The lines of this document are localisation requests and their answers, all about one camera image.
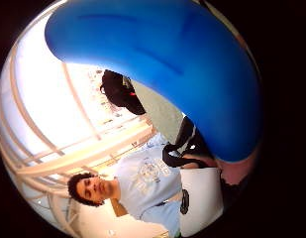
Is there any blue rounded plastic container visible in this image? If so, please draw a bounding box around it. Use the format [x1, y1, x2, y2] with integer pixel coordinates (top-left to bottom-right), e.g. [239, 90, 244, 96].
[44, 0, 263, 163]

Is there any the person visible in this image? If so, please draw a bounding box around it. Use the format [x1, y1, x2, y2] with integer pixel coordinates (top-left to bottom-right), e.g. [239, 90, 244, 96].
[66, 132, 185, 238]

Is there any beige window frame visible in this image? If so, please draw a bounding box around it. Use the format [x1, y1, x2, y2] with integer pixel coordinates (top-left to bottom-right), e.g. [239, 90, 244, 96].
[0, 43, 156, 232]

